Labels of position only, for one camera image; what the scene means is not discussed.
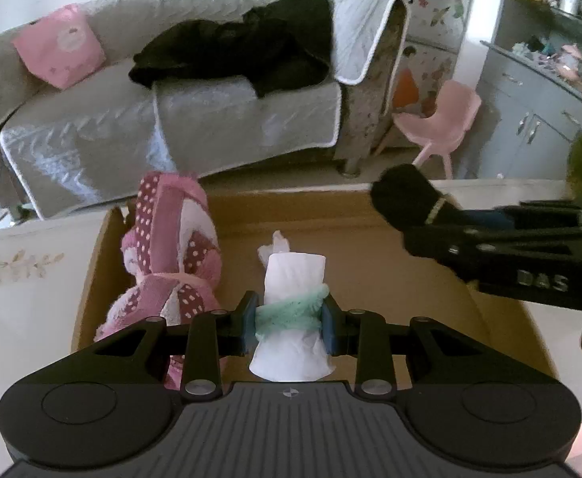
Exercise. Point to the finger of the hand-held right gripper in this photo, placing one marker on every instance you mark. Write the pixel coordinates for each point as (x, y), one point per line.
(485, 220)
(430, 244)

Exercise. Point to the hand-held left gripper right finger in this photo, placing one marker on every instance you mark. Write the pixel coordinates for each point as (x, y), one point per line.
(330, 328)

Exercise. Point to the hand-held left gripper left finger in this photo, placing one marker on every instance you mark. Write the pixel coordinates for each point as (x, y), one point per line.
(250, 328)

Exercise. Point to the black sock roll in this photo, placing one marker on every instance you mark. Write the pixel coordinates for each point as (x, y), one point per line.
(400, 194)

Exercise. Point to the white sock roll green band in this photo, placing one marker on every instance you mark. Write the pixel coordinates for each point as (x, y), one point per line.
(291, 279)

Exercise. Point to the cardboard box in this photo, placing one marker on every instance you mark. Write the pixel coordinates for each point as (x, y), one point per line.
(370, 269)

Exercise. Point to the white desktop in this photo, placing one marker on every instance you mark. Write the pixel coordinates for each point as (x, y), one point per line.
(22, 308)

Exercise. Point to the pink plastic chair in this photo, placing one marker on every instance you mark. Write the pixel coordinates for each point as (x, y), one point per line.
(440, 124)

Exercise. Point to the grey cabinet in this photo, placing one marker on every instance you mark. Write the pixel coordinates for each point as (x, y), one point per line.
(520, 109)

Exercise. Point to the pink polka dot sock bundle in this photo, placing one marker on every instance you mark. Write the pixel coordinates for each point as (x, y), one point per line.
(146, 219)

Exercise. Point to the grey sofa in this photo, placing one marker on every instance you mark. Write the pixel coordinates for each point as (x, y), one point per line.
(221, 109)

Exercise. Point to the white quilted armrest cover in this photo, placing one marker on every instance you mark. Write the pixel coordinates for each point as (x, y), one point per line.
(360, 25)

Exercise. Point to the black clothing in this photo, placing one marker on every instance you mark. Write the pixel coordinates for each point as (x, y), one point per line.
(231, 45)

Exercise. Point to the pink cushion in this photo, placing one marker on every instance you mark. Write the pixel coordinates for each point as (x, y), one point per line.
(59, 45)

